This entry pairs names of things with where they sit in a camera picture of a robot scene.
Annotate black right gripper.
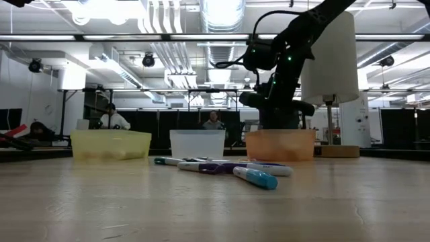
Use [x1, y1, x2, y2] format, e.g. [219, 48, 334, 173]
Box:
[239, 71, 316, 131]

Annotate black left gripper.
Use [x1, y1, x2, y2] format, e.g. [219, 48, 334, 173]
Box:
[2, 0, 35, 9]

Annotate light blue fine-tip marker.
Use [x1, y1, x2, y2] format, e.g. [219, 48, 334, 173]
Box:
[232, 166, 279, 191]

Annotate purple fine-tip marker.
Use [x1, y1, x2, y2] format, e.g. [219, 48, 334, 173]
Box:
[177, 161, 236, 175]

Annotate green fine-tip marker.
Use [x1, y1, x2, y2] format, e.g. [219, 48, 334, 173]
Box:
[153, 157, 185, 167]

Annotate orange translucent plastic bin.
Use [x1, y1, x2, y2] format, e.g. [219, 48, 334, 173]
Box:
[245, 129, 317, 162]

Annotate black ceiling spotlight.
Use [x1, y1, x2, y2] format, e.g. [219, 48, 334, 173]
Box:
[141, 52, 156, 68]
[28, 58, 44, 74]
[379, 55, 396, 68]

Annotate person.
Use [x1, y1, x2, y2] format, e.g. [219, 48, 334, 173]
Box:
[99, 102, 131, 130]
[29, 120, 56, 142]
[202, 110, 225, 131]

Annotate white column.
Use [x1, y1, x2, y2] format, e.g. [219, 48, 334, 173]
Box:
[339, 92, 372, 149]

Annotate white shade table lamp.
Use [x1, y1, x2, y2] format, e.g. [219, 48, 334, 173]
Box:
[300, 10, 360, 159]

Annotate clear plastic bin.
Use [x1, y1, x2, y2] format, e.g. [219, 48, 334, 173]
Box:
[169, 129, 226, 160]

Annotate black fine-tip marker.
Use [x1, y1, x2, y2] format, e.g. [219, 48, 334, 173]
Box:
[183, 157, 232, 163]

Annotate black monitor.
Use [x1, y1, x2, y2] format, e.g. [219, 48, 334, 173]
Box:
[0, 108, 23, 131]

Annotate black partition panels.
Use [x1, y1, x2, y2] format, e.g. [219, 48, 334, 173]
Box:
[116, 110, 241, 149]
[379, 108, 430, 151]

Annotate black overhead beam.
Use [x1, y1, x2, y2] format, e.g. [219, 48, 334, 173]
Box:
[0, 32, 430, 42]

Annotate red white object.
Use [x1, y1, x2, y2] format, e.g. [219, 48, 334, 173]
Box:
[5, 122, 34, 138]

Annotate yellow translucent plastic bin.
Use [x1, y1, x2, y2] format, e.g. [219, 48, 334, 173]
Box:
[70, 129, 153, 162]

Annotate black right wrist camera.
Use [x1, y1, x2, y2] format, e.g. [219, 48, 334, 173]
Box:
[243, 40, 280, 73]

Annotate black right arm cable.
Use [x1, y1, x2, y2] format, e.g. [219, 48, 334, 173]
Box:
[214, 9, 306, 71]

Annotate black background frame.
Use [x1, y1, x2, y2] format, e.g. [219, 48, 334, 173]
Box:
[59, 87, 240, 149]

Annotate black aluminium table frame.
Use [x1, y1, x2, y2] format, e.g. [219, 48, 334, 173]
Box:
[0, 146, 430, 161]

